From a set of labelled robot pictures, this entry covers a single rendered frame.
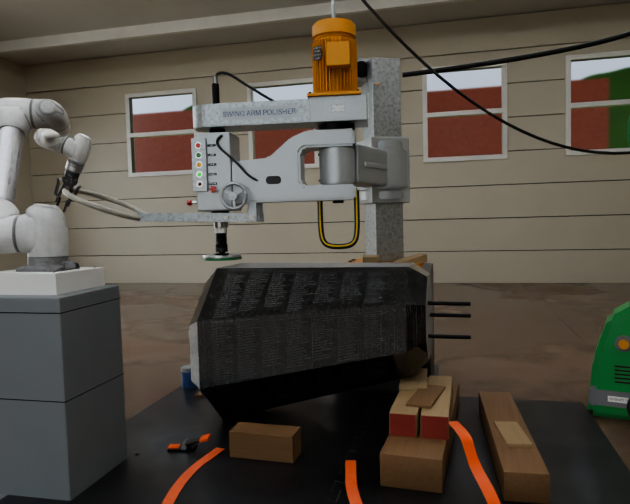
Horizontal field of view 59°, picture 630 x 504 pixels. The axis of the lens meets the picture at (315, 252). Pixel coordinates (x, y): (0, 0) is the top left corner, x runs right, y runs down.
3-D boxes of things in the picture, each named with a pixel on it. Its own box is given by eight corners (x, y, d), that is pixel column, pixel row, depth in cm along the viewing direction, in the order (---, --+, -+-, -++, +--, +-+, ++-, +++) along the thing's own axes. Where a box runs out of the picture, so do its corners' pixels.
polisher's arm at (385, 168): (369, 192, 383) (368, 155, 382) (417, 189, 366) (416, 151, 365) (317, 188, 318) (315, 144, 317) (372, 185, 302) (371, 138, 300)
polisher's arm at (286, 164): (357, 219, 313) (355, 130, 310) (356, 219, 290) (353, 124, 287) (229, 222, 321) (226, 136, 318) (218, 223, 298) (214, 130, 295)
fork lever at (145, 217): (265, 221, 318) (265, 212, 318) (258, 222, 299) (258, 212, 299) (149, 221, 326) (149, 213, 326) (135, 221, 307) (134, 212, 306)
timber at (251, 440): (229, 457, 249) (228, 431, 248) (240, 446, 260) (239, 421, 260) (293, 463, 241) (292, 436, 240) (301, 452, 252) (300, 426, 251)
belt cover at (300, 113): (368, 133, 312) (367, 103, 311) (367, 126, 287) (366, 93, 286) (201, 141, 322) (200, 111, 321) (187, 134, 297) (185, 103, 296)
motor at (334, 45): (362, 104, 313) (360, 31, 310) (360, 92, 282) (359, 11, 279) (312, 106, 316) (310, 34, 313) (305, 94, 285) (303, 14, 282)
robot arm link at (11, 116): (12, 242, 219) (-50, 243, 215) (24, 259, 233) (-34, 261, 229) (33, 90, 251) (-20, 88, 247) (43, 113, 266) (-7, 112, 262)
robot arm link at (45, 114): (70, 108, 267) (39, 107, 264) (60, 92, 249) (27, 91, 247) (69, 134, 266) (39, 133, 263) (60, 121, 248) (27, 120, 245)
